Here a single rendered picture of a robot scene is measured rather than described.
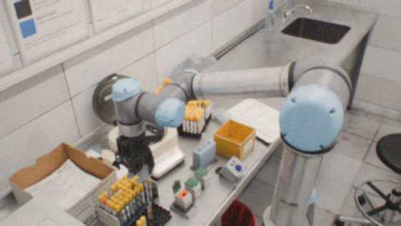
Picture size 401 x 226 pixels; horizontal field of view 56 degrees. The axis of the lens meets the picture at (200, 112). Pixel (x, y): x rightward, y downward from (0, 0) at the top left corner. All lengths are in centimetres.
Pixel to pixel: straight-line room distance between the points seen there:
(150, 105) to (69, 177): 65
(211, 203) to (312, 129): 75
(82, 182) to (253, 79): 81
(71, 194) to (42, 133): 28
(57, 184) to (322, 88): 105
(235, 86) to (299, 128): 26
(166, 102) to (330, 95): 40
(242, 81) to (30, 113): 84
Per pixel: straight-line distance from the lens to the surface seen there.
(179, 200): 135
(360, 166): 307
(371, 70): 351
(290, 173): 86
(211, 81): 98
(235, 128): 166
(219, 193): 145
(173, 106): 93
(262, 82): 92
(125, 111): 100
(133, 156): 110
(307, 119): 74
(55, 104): 155
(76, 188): 147
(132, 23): 168
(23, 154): 155
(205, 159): 151
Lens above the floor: 193
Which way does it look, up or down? 34 degrees down
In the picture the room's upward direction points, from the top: 1 degrees counter-clockwise
